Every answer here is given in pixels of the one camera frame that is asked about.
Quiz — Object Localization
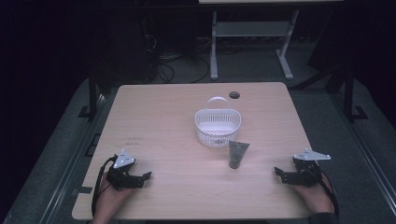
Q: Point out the white metal table frame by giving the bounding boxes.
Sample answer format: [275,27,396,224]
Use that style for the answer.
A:
[209,8,301,81]

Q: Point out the white plastic basket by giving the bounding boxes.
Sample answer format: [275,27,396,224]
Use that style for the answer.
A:
[194,96,243,149]

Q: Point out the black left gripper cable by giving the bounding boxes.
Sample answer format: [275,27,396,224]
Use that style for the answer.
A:
[91,156,118,217]

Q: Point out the black floor cables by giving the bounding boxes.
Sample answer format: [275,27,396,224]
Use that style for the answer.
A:
[145,32,213,85]

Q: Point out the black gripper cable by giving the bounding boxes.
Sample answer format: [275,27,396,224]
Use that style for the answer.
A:
[91,156,118,217]
[315,161,341,217]

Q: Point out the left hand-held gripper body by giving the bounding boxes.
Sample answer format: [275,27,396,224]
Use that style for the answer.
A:
[106,148,142,190]

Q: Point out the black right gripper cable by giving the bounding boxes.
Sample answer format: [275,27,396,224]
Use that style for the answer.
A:
[315,161,341,217]

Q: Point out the grey squeeze tube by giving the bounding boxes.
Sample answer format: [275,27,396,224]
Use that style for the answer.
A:
[228,140,251,170]

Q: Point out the black metal stand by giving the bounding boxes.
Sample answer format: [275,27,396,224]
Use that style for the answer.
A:
[78,69,106,120]
[342,66,370,122]

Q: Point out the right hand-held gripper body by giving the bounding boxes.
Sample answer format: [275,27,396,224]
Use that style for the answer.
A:
[289,147,332,188]

